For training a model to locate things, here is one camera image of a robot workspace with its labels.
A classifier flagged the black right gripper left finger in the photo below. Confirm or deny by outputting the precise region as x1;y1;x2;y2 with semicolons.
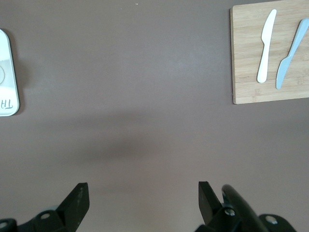
0;182;90;232

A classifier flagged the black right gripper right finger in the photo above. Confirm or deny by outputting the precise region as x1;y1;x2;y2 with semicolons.
197;181;296;232

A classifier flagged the white bear print tray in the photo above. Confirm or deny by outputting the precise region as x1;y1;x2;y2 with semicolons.
0;28;20;117

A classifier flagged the grey plastic knife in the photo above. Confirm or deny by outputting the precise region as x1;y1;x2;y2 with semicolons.
275;18;309;90

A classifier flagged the white plastic knife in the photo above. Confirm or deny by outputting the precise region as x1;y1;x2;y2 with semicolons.
256;9;278;84

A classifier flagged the bamboo cutting board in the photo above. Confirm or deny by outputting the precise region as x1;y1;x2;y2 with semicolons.
229;0;309;105

